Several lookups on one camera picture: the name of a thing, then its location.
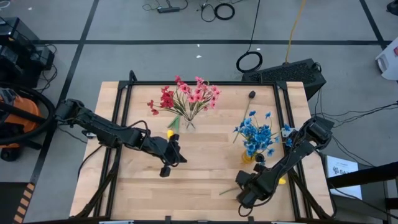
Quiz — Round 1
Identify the pink artificial flower bunch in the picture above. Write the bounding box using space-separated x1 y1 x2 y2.
174 74 222 124

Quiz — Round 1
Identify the red artificial flower bunch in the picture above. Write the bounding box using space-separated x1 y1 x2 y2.
146 84 187 122

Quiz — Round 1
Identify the black power adapter box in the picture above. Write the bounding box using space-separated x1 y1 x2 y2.
29 45 55 71

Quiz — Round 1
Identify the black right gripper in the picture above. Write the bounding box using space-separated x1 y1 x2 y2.
234 169 273 209

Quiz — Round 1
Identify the orange vacuum cleaner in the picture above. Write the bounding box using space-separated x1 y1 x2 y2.
0 87 43 161

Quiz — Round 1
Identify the yellow cable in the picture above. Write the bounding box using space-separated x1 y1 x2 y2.
284 0 307 65

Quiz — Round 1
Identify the black equipment case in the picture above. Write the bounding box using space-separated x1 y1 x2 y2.
0 17 41 88

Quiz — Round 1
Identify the black computer tower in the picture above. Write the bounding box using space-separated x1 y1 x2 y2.
241 58 327 101

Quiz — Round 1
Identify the black cable bundle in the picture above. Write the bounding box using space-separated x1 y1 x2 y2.
332 101 398 125

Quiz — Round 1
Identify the white paper sign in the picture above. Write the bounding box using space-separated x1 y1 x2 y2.
325 154 363 200

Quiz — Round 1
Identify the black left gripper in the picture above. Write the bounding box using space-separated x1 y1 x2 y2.
143 130 188 179

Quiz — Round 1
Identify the black cable with coil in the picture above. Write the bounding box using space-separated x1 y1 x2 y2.
235 0 264 74

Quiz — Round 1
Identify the white plastic object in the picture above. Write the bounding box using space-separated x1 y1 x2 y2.
375 37 398 82

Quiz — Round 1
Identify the black vacuum hose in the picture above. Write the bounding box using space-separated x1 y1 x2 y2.
0 81 57 146

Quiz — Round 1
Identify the clear glass vase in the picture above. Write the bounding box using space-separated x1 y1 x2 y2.
183 116 197 130

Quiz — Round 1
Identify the coiled black cable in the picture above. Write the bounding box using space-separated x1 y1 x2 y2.
213 2 236 21

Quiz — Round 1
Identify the yellow artificial tulip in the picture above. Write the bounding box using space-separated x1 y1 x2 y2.
166 114 182 140
218 176 287 196

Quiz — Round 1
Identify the black power strip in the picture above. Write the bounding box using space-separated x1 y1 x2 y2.
157 6 181 14

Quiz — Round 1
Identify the black metal stand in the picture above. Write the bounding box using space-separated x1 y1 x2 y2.
326 161 398 224

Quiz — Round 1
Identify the striped black floor mat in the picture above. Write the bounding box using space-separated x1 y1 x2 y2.
0 182 37 224

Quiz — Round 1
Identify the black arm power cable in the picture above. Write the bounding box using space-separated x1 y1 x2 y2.
76 143 105 180

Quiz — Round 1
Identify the yellow glass vase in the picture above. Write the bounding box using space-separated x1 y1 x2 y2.
241 151 257 165

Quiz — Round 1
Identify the black aluminium table frame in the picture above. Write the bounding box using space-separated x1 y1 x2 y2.
73 70 336 224

